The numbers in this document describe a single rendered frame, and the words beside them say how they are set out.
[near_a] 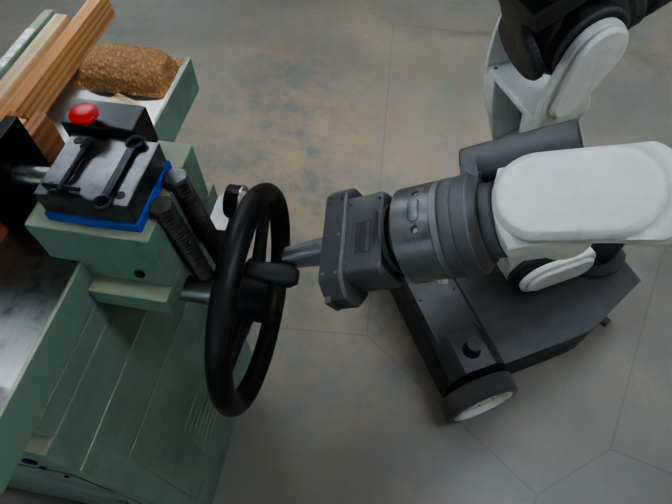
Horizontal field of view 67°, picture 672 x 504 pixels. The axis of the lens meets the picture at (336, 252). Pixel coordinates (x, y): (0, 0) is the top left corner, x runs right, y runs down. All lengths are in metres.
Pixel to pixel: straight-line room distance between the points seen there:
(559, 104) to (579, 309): 0.80
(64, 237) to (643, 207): 0.51
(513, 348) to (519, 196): 1.01
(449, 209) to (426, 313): 0.94
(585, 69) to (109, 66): 0.65
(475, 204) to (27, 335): 0.45
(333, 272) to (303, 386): 1.01
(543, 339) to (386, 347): 0.42
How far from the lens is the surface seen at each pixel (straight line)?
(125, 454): 0.84
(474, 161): 0.45
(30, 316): 0.61
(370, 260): 0.45
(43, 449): 0.66
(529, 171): 0.39
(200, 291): 0.65
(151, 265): 0.57
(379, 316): 1.53
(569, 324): 1.46
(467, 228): 0.41
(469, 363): 1.28
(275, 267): 0.52
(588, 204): 0.38
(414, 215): 0.42
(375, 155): 1.92
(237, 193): 0.91
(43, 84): 0.81
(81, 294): 0.63
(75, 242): 0.59
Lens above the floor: 1.37
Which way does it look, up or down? 57 degrees down
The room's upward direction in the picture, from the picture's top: straight up
